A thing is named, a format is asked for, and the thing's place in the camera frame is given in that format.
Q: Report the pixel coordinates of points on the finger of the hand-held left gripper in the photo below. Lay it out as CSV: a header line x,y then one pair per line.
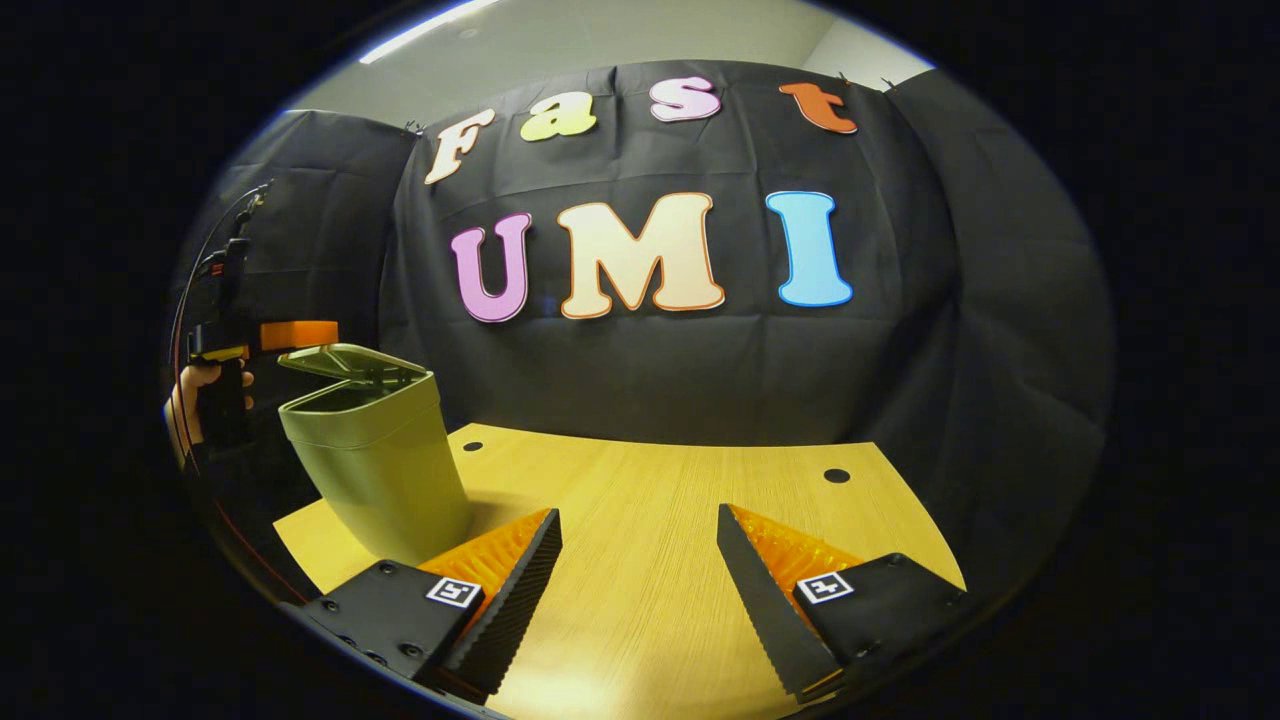
x,y
300,334

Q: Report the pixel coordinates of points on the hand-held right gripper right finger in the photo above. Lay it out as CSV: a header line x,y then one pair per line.
x,y
760,600

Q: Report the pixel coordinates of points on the pale green garbage bin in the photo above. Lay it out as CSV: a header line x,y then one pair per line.
x,y
380,470

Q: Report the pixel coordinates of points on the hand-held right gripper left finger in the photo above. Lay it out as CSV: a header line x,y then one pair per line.
x,y
520,600

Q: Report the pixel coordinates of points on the wooden desktop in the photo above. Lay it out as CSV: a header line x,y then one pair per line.
x,y
650,540

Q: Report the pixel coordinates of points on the ceiling light panel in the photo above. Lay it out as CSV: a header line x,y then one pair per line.
x,y
425,30

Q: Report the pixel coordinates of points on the black backdrop cloth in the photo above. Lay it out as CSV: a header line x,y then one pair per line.
x,y
700,380

